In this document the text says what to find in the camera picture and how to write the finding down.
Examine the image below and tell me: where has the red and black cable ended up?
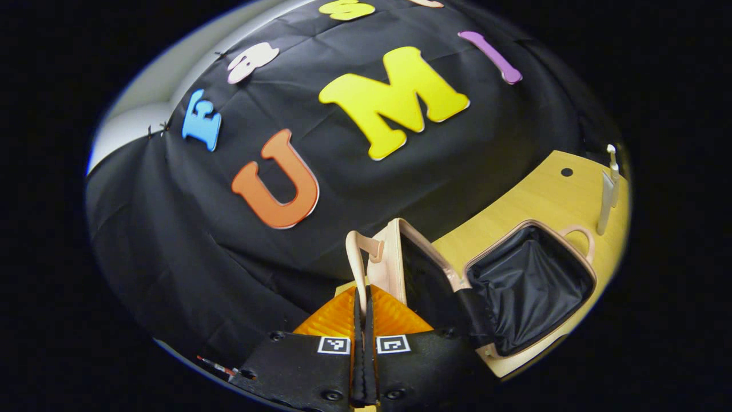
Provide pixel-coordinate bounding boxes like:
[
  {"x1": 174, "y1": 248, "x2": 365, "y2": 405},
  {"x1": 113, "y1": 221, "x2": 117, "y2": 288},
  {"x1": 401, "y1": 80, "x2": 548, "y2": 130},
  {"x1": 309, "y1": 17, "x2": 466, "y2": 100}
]
[{"x1": 196, "y1": 354, "x2": 256, "y2": 381}]

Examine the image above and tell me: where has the white squeeze tube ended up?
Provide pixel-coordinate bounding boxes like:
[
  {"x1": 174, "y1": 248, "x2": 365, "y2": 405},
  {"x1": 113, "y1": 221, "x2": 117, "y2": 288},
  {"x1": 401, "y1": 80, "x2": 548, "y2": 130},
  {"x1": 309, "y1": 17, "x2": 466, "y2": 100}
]
[{"x1": 596, "y1": 171, "x2": 614, "y2": 236}]

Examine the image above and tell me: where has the black backdrop cloth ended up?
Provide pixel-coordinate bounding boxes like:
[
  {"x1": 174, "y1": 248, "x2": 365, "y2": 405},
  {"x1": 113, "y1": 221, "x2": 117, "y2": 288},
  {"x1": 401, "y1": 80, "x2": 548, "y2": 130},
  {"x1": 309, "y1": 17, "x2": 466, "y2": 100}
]
[{"x1": 86, "y1": 0, "x2": 607, "y2": 373}]

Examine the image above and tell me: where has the white pump bottle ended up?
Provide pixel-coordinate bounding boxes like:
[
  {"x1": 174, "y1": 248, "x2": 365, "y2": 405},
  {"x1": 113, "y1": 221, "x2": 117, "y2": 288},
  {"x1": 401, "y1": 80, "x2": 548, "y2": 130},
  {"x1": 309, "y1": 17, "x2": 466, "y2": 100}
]
[{"x1": 606, "y1": 144, "x2": 622, "y2": 208}]

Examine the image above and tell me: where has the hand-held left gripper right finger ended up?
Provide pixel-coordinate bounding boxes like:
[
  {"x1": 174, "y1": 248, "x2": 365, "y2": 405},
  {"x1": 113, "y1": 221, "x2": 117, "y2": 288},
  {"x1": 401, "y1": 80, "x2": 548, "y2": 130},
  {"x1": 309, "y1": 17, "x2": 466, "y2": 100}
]
[{"x1": 365, "y1": 284, "x2": 492, "y2": 410}]

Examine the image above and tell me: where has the pink suitcase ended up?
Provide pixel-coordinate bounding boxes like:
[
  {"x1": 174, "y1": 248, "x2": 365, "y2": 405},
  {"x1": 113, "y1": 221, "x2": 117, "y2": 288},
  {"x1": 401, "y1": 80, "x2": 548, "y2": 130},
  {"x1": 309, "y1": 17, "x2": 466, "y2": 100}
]
[{"x1": 345, "y1": 217, "x2": 598, "y2": 362}]

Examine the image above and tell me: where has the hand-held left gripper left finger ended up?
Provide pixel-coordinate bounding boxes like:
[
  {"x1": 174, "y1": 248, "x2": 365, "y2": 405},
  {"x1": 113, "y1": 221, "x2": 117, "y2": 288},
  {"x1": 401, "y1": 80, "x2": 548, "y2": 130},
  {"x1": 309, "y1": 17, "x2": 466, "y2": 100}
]
[{"x1": 236, "y1": 285, "x2": 363, "y2": 412}]

